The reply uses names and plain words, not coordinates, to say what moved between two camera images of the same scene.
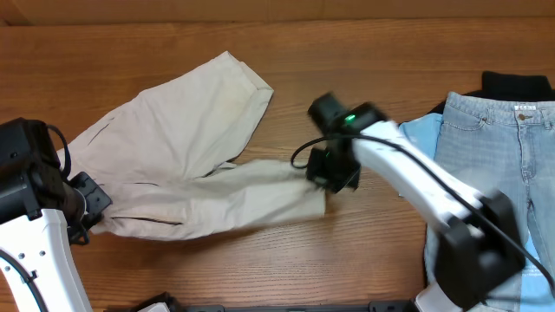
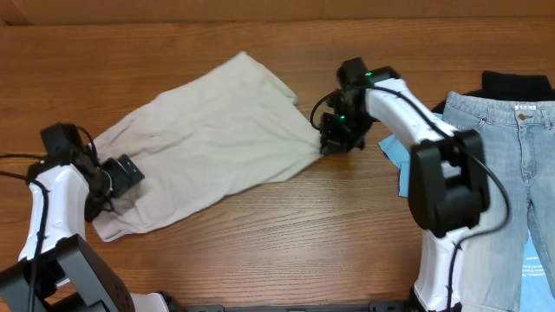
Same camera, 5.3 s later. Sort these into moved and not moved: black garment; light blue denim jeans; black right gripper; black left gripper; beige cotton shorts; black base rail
Moved: black left gripper; black right gripper; beige cotton shorts
Not moved: black base rail; black garment; light blue denim jeans
